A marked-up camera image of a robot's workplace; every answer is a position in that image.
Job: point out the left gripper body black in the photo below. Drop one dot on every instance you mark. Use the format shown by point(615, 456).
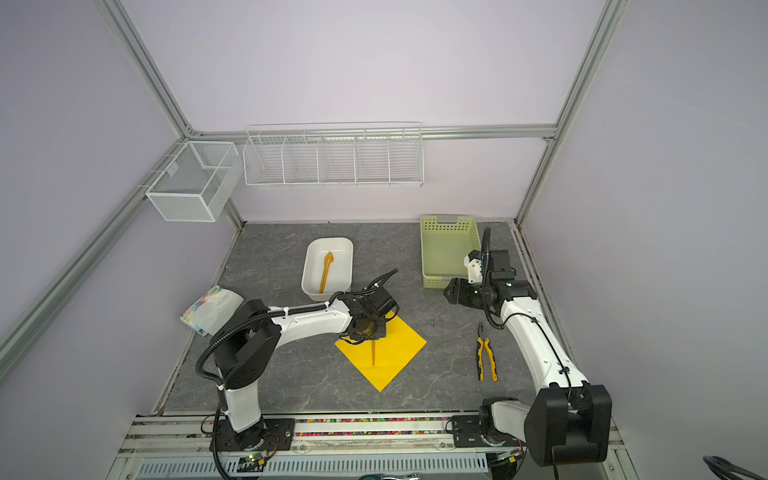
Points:
point(376, 331)

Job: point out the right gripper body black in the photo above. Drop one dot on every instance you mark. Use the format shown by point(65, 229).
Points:
point(470, 295)

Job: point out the white oval plastic tub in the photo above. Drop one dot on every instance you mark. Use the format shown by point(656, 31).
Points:
point(341, 270)

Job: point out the yellow paper napkin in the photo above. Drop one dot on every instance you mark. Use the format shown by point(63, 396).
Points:
point(393, 353)

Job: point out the orange plastic fork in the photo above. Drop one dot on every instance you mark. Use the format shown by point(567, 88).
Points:
point(327, 262)

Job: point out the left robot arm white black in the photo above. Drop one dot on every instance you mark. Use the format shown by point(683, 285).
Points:
point(239, 352)

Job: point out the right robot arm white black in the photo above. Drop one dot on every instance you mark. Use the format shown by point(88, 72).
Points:
point(568, 421)

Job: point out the green perforated plastic basket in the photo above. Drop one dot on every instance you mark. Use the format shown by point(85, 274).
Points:
point(445, 242)

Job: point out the yellow black pliers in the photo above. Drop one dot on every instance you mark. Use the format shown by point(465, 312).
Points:
point(485, 359)

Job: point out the white mesh box basket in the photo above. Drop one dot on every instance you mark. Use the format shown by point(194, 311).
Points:
point(197, 182)

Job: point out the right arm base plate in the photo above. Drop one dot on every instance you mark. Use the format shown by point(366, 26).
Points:
point(469, 431)

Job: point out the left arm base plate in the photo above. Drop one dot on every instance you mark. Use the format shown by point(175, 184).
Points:
point(270, 434)

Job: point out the white wire wall rack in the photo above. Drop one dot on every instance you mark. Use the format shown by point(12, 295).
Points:
point(334, 154)

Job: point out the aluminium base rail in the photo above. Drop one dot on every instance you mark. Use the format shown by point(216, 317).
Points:
point(190, 435)

